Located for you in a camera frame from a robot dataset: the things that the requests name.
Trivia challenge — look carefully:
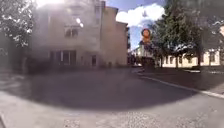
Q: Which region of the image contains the grey asphalt road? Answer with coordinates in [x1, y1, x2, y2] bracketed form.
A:
[0, 66, 224, 128]

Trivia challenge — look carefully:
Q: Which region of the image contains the white building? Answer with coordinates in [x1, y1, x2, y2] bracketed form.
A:
[131, 44, 154, 66]

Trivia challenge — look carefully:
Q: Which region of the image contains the tall beige building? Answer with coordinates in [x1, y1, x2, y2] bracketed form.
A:
[31, 0, 130, 70]

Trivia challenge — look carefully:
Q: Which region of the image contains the round red sign on pole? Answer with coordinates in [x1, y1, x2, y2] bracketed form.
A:
[139, 27, 153, 69]

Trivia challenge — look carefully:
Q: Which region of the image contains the pale kerb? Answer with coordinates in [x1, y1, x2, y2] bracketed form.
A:
[138, 74, 224, 100]

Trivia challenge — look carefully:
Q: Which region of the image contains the group of dark trees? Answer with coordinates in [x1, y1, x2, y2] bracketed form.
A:
[151, 0, 224, 69]

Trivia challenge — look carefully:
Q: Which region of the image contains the dark paved pavement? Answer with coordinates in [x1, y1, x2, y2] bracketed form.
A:
[139, 67, 224, 95]

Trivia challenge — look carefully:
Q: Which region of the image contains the low cream building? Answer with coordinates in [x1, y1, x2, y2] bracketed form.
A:
[159, 48, 224, 69]

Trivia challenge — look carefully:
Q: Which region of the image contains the leafy tree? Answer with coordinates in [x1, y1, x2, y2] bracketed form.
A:
[0, 0, 38, 73]

